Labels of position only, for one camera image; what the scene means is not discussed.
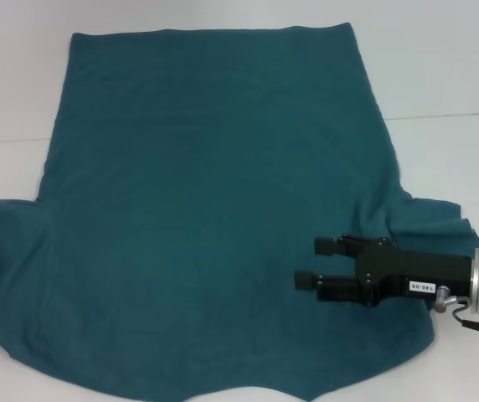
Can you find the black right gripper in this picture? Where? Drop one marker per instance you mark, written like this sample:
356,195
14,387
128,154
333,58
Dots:
423,272

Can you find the blue teal shirt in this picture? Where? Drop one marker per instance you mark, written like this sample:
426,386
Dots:
206,176

